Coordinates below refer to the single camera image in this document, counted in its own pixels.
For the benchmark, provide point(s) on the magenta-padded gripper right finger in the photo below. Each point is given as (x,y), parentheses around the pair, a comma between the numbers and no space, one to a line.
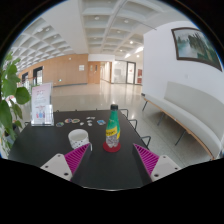
(164,166)

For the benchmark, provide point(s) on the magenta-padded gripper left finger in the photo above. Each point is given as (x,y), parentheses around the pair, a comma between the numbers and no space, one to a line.
(56,165)

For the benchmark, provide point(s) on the green plastic drink bottle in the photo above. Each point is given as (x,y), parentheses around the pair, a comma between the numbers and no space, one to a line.
(113,128)

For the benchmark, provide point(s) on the white polka dot mug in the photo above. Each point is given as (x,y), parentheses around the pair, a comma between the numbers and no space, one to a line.
(78,138)

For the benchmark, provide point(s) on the blue-green round badge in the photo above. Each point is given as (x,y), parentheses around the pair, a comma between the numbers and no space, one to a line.
(60,124)

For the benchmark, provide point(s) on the multicoloured round badge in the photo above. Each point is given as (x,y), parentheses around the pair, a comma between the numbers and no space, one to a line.
(68,120)

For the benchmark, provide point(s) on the yellow-rimmed round badge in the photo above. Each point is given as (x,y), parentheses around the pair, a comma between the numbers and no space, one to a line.
(76,120)

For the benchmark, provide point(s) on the small white sticker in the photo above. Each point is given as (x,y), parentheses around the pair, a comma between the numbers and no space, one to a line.
(82,123)
(90,117)
(89,123)

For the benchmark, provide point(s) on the flat round red coaster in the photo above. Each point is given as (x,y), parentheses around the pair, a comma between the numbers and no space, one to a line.
(111,149)

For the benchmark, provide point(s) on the long white bench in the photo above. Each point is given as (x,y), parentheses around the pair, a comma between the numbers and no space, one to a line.
(196,116)

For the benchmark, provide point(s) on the blue square sticker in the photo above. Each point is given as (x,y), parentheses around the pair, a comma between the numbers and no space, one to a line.
(101,122)

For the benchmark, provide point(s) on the clear acrylic sign holder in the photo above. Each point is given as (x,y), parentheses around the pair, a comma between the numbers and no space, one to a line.
(41,100)

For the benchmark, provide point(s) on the potted green leafy plant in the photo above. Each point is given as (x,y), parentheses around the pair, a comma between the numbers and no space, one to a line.
(8,113)

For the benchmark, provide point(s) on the glass entrance door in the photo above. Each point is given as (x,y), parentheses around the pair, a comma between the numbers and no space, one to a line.
(123,71)

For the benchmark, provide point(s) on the dark framed landscape picture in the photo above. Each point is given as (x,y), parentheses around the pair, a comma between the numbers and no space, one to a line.
(195,46)

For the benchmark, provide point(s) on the recessed ceiling lights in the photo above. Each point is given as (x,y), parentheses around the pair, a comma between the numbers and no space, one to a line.
(96,18)

